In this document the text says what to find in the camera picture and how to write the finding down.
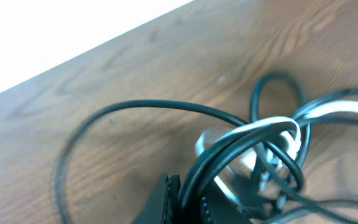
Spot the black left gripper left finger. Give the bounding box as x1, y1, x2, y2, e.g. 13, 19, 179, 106
132, 173, 181, 224

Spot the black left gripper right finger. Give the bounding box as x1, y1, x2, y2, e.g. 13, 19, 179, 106
199, 184, 252, 224

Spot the black usb cable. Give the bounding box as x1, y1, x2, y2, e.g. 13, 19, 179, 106
53, 72, 358, 224

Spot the white usb cable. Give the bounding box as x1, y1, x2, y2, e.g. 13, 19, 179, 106
194, 100, 358, 215

